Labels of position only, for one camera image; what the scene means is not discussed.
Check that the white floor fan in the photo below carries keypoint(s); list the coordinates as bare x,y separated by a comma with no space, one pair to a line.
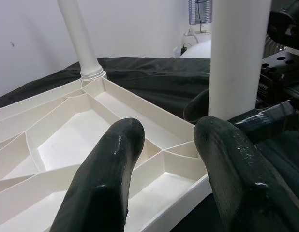
200,49

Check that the white plastic children tabletop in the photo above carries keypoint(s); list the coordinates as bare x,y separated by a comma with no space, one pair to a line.
67,135

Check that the white plastic table leg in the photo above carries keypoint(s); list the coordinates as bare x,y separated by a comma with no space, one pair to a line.
79,36
236,60

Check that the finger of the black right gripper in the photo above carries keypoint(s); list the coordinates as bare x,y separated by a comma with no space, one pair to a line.
268,120
196,110

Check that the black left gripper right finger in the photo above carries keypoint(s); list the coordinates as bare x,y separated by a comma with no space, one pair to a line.
241,183

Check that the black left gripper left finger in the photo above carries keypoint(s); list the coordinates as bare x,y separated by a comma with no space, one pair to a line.
103,181

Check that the grey slatted window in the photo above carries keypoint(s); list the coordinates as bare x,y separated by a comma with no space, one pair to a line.
205,12

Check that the black cloth table cover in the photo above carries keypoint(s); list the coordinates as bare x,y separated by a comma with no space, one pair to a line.
164,79

